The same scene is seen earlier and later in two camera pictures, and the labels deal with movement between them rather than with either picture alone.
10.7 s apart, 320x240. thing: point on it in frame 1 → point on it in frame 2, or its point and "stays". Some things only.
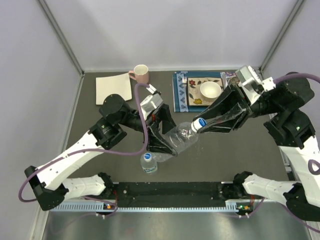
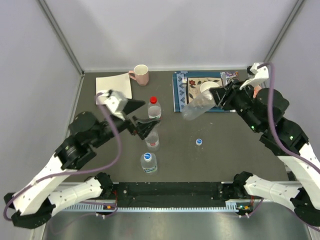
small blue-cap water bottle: [148, 163] stays
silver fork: [184, 81] stays
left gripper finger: [168, 122] → [132, 104]
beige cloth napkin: [120, 85] stays
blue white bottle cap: [198, 124] → [198, 142]
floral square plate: [195, 97] stays
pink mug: [140, 73] stays
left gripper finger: [154, 143] → [143, 128]
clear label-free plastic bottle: [181, 139] → [203, 102]
